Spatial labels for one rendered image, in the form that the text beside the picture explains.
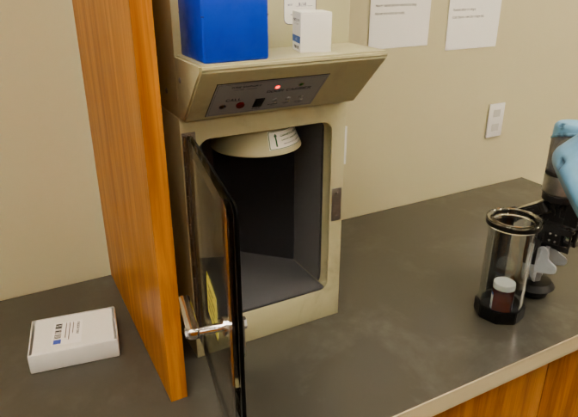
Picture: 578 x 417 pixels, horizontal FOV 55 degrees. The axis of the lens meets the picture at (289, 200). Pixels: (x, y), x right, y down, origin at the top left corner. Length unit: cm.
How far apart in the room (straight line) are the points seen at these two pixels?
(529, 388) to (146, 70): 100
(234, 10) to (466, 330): 79
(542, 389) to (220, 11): 103
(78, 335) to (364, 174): 94
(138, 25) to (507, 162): 158
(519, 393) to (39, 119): 117
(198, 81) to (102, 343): 56
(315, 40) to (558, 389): 95
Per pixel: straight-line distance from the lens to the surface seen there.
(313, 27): 89
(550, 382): 139
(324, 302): 120
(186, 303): 79
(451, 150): 189
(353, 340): 116
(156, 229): 86
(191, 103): 85
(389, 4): 162
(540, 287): 137
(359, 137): 164
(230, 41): 80
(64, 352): 115
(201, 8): 79
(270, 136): 101
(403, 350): 115
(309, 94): 94
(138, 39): 78
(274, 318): 115
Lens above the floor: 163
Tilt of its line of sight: 23 degrees down
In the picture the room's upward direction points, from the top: straight up
